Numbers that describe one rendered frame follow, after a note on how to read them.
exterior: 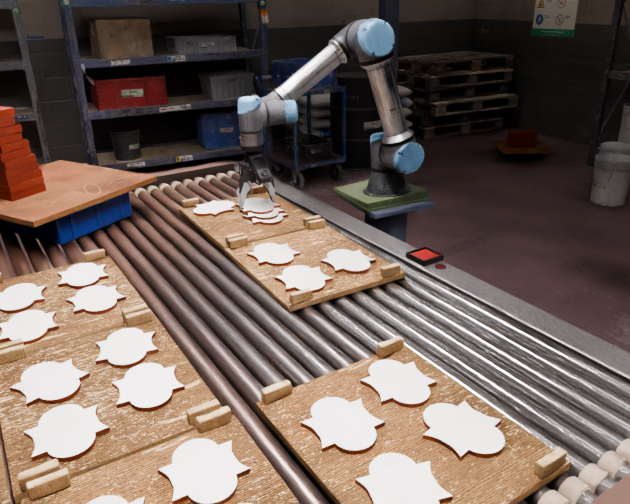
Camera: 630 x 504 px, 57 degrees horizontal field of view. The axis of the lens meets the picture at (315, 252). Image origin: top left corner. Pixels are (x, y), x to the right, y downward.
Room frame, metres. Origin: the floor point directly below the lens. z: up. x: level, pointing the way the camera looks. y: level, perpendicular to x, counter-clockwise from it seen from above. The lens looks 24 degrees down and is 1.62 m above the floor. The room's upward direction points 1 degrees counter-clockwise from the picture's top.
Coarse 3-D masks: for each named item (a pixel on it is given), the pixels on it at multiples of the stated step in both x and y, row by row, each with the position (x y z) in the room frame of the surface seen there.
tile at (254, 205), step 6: (252, 198) 1.93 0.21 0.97; (258, 198) 1.93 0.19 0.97; (246, 204) 1.87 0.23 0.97; (252, 204) 1.87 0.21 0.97; (258, 204) 1.87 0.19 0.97; (264, 204) 1.87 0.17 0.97; (270, 204) 1.87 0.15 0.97; (276, 204) 1.87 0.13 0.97; (246, 210) 1.82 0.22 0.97; (252, 210) 1.81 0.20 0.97; (258, 210) 1.81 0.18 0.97; (264, 210) 1.81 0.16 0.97; (270, 210) 1.81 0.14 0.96
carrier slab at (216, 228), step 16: (192, 208) 1.93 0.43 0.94; (240, 208) 1.92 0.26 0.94; (288, 208) 1.91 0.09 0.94; (208, 224) 1.77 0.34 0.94; (224, 224) 1.77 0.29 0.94; (240, 224) 1.76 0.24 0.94; (256, 224) 1.76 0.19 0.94; (288, 224) 1.76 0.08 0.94; (224, 240) 1.63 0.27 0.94; (256, 240) 1.64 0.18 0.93
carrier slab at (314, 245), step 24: (264, 240) 1.63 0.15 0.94; (288, 240) 1.62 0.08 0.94; (312, 240) 1.62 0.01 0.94; (336, 240) 1.61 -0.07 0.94; (240, 264) 1.47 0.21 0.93; (264, 264) 1.46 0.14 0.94; (312, 264) 1.45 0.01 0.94; (384, 264) 1.44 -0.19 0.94; (264, 288) 1.33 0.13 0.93; (336, 288) 1.31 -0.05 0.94; (360, 288) 1.32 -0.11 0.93
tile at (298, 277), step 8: (288, 272) 1.38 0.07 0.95; (296, 272) 1.38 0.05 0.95; (304, 272) 1.38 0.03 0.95; (312, 272) 1.38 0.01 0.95; (320, 272) 1.38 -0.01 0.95; (280, 280) 1.35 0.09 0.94; (288, 280) 1.34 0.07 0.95; (296, 280) 1.33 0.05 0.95; (304, 280) 1.33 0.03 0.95; (312, 280) 1.33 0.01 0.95; (320, 280) 1.33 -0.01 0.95; (328, 280) 1.34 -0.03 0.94; (288, 288) 1.29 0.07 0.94; (296, 288) 1.30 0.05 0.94; (304, 288) 1.29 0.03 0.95; (312, 288) 1.29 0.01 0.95; (320, 288) 1.29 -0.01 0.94
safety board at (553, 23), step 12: (540, 0) 7.13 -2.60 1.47; (552, 0) 6.97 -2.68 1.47; (564, 0) 6.82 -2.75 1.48; (576, 0) 6.67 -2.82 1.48; (540, 12) 7.11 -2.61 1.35; (552, 12) 6.95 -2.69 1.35; (564, 12) 6.80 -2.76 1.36; (576, 12) 6.65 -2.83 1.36; (540, 24) 7.08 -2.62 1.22; (552, 24) 6.93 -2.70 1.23; (564, 24) 6.77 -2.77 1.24; (552, 36) 6.91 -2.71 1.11; (564, 36) 6.75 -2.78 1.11
